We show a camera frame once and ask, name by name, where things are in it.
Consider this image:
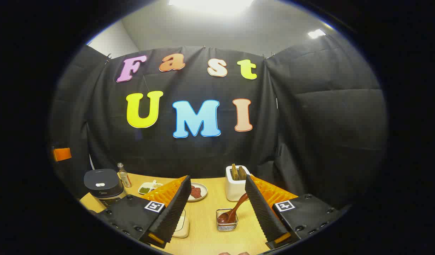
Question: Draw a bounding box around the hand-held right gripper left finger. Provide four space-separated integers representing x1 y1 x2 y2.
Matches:
96 175 192 249

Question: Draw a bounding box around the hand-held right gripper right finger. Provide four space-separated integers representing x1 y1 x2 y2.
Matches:
245 174 345 249

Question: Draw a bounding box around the dark wooden spoon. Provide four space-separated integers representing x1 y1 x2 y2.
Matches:
217 193 250 224

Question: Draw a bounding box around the metal wire chopstick holder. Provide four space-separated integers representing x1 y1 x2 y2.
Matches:
216 209 239 232

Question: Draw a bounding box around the dark grey rice cooker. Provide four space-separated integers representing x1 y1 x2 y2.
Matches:
84 169 127 209

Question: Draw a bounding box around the white round plate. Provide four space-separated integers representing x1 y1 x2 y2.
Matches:
188 182 208 202

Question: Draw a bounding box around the white divided dish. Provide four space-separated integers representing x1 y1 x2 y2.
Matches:
138 180 164 195

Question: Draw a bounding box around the white toaster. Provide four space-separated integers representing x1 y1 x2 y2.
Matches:
225 165 251 202

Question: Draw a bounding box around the small glass bottle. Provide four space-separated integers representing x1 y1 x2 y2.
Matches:
117 163 133 188

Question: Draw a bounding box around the black backdrop cloth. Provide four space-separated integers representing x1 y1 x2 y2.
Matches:
49 34 388 213

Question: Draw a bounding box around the ceiling light panel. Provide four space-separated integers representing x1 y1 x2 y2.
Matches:
168 0 255 15

